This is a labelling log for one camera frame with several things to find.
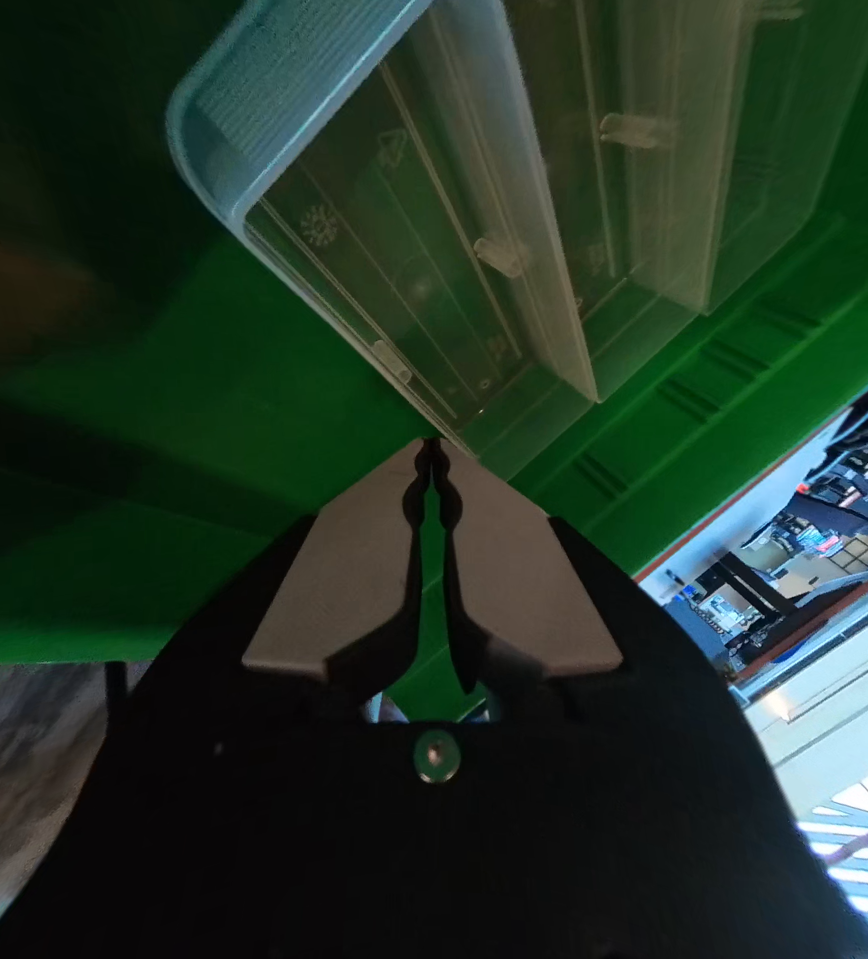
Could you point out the green plastic bin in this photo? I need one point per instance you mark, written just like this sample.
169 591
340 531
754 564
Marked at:
179 449

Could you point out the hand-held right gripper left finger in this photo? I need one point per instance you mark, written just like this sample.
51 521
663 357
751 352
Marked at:
344 577

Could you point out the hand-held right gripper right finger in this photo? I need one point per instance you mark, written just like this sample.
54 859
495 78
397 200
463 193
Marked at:
524 584

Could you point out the black office desk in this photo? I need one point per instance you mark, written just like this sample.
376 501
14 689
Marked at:
756 592

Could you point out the clear plastic drawer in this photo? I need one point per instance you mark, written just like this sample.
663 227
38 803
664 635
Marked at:
786 150
629 195
404 247

